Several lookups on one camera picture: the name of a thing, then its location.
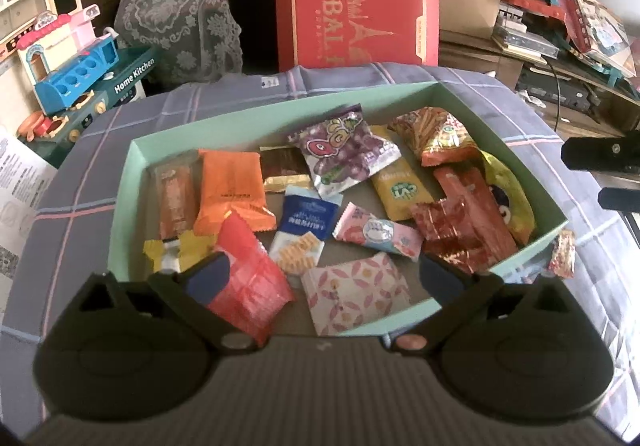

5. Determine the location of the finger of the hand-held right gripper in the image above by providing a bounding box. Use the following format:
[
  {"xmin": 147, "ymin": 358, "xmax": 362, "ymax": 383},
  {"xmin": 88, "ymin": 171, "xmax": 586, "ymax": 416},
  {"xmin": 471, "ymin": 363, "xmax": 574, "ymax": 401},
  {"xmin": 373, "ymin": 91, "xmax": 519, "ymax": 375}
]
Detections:
[
  {"xmin": 597, "ymin": 185, "xmax": 640, "ymax": 215},
  {"xmin": 559, "ymin": 135, "xmax": 640, "ymax": 173}
]

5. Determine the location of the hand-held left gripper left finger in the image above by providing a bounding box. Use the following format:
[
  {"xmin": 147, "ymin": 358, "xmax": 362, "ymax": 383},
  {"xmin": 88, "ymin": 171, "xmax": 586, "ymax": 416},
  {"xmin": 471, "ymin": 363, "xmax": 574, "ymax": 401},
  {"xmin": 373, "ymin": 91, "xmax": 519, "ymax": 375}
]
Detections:
[{"xmin": 64, "ymin": 251, "xmax": 262, "ymax": 358}]

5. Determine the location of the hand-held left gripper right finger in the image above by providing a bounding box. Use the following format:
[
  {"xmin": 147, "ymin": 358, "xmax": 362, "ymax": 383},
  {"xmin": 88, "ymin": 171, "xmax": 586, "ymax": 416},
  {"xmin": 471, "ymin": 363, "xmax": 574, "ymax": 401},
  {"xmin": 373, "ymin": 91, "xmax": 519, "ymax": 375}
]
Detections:
[{"xmin": 387, "ymin": 253, "xmax": 589, "ymax": 356}]

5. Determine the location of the large red snack packet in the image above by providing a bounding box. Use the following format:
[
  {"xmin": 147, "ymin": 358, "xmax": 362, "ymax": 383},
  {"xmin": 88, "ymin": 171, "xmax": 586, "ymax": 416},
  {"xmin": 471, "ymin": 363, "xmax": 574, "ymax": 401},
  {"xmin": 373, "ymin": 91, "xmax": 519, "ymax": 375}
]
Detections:
[{"xmin": 204, "ymin": 211, "xmax": 296, "ymax": 348}]

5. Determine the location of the crinkled red foil packet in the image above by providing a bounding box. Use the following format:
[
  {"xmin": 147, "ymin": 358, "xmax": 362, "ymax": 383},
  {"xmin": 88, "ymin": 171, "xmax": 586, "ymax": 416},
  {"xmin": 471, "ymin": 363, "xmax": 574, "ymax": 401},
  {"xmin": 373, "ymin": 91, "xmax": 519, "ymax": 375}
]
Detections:
[
  {"xmin": 409, "ymin": 198, "xmax": 502, "ymax": 275},
  {"xmin": 547, "ymin": 228, "xmax": 577, "ymax": 280}
]

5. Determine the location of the pink drink-print packet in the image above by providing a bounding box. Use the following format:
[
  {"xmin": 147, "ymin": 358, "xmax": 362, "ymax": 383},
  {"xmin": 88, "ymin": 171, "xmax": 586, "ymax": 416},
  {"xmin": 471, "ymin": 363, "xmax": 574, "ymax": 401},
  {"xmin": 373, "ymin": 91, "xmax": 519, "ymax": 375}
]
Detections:
[{"xmin": 332, "ymin": 202, "xmax": 425, "ymax": 261}]

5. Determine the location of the white pink leaf-print packet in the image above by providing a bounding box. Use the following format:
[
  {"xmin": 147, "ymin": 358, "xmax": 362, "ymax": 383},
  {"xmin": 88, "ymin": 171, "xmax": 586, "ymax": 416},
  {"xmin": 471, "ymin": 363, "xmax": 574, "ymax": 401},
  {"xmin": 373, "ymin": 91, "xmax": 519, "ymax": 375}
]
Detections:
[{"xmin": 300, "ymin": 251, "xmax": 412, "ymax": 338}]

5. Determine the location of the orange snack packet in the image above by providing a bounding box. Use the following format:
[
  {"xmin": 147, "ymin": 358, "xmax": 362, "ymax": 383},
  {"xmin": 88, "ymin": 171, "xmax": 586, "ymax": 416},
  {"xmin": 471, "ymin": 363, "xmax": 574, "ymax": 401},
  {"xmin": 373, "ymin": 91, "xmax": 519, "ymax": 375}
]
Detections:
[{"xmin": 193, "ymin": 149, "xmax": 277, "ymax": 238}]

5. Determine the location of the long yellow biscuit packet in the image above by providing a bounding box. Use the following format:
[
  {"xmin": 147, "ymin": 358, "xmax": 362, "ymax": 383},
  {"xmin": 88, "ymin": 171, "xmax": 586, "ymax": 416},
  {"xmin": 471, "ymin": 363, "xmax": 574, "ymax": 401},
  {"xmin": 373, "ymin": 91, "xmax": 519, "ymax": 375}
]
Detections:
[{"xmin": 369, "ymin": 124, "xmax": 436, "ymax": 222}]

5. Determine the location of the yellow-green candy packet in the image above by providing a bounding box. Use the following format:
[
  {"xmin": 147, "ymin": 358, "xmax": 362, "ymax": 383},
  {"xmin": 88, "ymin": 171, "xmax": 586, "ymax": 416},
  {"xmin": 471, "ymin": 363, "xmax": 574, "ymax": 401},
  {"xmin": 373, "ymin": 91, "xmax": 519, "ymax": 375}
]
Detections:
[{"xmin": 479, "ymin": 150, "xmax": 537, "ymax": 247}]

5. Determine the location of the blue cracker packet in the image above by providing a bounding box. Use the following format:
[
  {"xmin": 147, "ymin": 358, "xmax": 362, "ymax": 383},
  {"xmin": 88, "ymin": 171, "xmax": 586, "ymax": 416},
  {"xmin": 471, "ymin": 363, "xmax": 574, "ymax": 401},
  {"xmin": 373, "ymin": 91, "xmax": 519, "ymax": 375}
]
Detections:
[{"xmin": 268, "ymin": 185, "xmax": 344, "ymax": 276}]

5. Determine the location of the brown packet with gold edges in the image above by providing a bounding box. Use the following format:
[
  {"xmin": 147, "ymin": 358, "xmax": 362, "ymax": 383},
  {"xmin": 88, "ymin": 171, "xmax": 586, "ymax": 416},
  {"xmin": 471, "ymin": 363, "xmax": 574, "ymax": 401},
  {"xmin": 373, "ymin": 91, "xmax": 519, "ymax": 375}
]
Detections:
[{"xmin": 259, "ymin": 145, "xmax": 314, "ymax": 195}]

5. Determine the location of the mint green cardboard box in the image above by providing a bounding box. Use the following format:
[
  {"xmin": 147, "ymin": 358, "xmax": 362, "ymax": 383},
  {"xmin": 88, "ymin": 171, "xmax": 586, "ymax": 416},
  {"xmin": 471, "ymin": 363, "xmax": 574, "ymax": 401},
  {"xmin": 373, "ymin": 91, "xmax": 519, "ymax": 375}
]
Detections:
[{"xmin": 107, "ymin": 81, "xmax": 569, "ymax": 338}]

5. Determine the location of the purple grape candy packet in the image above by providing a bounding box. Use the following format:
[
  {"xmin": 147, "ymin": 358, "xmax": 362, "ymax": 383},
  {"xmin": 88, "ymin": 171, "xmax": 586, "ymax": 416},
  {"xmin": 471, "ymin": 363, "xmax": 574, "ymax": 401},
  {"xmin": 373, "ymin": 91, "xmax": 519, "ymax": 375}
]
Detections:
[{"xmin": 288, "ymin": 104, "xmax": 403, "ymax": 200}]

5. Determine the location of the yellow wavy-line snack packet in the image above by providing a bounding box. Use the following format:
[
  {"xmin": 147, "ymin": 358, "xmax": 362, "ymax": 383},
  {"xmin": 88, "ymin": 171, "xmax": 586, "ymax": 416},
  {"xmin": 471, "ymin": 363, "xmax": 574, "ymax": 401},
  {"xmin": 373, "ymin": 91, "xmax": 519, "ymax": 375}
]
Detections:
[{"xmin": 143, "ymin": 230, "xmax": 221, "ymax": 275}]

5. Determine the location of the black electronic device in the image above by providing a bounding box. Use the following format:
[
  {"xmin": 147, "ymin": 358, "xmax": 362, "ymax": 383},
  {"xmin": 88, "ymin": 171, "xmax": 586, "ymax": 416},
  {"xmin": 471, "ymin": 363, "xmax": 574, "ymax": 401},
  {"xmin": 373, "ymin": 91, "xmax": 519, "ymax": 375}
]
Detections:
[{"xmin": 514, "ymin": 60, "xmax": 602, "ymax": 113}]

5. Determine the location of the brown orange bar packet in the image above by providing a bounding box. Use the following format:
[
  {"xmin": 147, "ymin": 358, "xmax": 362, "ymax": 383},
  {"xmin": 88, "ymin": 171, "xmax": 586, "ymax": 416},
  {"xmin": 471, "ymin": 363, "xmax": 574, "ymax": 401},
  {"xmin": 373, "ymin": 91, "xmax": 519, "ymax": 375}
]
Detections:
[{"xmin": 149, "ymin": 150, "xmax": 202, "ymax": 242}]

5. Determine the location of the long red snack packet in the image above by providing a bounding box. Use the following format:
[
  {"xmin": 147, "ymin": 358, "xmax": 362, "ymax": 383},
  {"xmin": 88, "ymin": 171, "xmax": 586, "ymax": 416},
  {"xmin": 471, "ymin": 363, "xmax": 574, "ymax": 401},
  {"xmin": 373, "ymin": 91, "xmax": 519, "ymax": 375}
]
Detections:
[{"xmin": 432, "ymin": 165, "xmax": 519, "ymax": 258}]

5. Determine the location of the pile of colourful toy boxes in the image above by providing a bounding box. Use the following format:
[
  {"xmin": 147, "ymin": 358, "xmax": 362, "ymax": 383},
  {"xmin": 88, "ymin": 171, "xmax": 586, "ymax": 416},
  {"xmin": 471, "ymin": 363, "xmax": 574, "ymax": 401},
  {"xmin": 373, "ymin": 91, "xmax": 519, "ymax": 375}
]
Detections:
[{"xmin": 559, "ymin": 0, "xmax": 640, "ymax": 99}]

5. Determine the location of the orange chips packet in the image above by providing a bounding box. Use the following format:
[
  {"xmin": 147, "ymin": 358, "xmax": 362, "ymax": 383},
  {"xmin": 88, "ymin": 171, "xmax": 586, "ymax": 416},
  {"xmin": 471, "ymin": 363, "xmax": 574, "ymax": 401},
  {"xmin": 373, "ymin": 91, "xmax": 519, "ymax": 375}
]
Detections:
[{"xmin": 387, "ymin": 106, "xmax": 484, "ymax": 168}]

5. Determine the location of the wooden desk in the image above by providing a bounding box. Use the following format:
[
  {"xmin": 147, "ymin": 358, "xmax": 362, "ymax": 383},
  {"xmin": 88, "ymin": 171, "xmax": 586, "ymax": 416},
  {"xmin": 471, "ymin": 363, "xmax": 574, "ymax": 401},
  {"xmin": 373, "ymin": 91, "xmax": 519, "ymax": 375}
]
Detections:
[{"xmin": 438, "ymin": 28, "xmax": 640, "ymax": 139}]

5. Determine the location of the printed paper sheet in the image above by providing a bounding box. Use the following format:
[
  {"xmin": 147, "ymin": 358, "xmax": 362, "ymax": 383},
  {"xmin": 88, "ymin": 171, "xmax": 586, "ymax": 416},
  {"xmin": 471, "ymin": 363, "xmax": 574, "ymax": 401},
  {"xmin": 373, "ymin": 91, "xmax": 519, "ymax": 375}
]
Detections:
[{"xmin": 0, "ymin": 125, "xmax": 59, "ymax": 283}]

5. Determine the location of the teal toy kitchen box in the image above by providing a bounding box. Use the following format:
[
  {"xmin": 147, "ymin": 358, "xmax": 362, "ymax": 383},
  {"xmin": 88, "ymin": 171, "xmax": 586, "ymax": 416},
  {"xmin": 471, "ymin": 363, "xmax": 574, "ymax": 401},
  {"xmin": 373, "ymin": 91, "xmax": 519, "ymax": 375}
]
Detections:
[{"xmin": 34, "ymin": 45, "xmax": 157, "ymax": 168}]

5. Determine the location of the toy kitchen playset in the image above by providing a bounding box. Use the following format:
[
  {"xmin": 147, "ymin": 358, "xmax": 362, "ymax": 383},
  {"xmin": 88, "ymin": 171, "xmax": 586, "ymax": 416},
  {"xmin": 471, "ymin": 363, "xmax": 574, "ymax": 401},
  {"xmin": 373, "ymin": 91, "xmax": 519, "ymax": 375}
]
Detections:
[{"xmin": 0, "ymin": 0, "xmax": 122, "ymax": 142}]

